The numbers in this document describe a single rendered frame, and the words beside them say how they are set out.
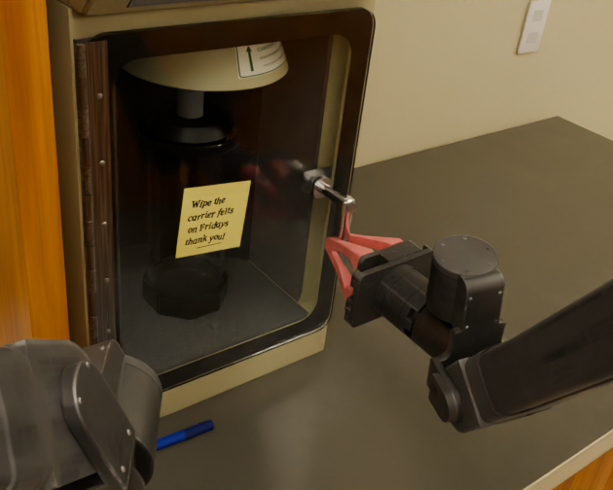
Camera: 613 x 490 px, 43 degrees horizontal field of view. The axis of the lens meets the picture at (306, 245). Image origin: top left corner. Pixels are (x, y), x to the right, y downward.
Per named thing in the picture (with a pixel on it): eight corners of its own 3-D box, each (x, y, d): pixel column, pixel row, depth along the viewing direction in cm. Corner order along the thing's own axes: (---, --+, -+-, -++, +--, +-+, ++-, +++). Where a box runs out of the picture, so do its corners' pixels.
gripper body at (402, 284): (348, 266, 75) (400, 309, 70) (423, 240, 80) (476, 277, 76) (340, 319, 78) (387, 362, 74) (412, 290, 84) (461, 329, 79)
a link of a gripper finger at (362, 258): (313, 220, 81) (373, 266, 75) (365, 204, 85) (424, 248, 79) (306, 272, 85) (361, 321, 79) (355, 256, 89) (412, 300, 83)
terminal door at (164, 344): (98, 412, 81) (80, 34, 60) (326, 324, 98) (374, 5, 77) (101, 416, 80) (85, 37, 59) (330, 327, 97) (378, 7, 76)
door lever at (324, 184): (321, 247, 89) (303, 253, 87) (331, 173, 84) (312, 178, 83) (350, 270, 85) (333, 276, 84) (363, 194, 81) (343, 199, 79)
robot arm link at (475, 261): (446, 433, 66) (534, 409, 68) (465, 337, 59) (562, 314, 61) (392, 337, 75) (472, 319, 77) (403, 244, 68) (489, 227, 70)
